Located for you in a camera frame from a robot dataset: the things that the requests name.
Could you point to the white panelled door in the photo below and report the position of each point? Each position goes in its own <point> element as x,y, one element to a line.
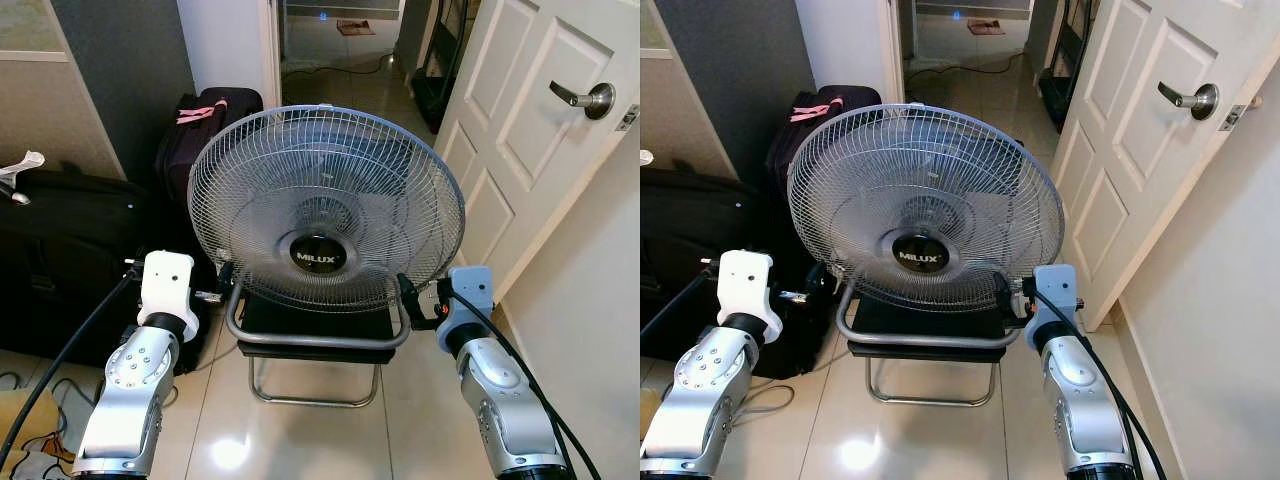
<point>1130,150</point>
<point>520,130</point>

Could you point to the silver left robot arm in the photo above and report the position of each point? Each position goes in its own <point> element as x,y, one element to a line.
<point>130,390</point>
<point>700,390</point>

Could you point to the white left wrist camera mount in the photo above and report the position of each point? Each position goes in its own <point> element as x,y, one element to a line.
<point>748,280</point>
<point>167,280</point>

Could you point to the black seat chrome chair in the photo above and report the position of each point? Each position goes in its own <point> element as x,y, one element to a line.
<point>925,335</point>
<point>315,332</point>

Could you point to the metal door latch plate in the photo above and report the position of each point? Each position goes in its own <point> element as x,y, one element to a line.
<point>627,118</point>
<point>1233,117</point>

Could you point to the silver Milux metal fan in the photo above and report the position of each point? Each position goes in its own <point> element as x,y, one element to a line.
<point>922,257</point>
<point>325,258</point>

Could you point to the black hallway shelf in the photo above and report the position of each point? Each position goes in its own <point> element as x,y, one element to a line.
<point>435,95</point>
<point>1060,95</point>

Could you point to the frosted glass window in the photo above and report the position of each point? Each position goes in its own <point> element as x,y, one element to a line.
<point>652,25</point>
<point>25,25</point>

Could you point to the grey device with blue light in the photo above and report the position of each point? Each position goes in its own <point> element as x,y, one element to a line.
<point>340,8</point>
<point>970,8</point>

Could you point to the white door frame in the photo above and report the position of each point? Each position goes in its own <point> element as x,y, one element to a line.
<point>893,50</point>
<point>272,50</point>

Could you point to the small brown red mat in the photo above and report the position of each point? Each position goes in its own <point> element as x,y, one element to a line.
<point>985,27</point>
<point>355,27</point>

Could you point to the large black fabric bag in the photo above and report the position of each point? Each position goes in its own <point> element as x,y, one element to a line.
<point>700,260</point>
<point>60,260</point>

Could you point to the dark purple suitcase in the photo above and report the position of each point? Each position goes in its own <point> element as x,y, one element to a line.
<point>175,160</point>
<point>780,150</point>

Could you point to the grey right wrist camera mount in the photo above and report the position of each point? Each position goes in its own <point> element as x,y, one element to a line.
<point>1055,295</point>
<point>468,295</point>

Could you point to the pink ribbon tag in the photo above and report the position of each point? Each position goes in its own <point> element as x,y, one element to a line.
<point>812,111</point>
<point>195,113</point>

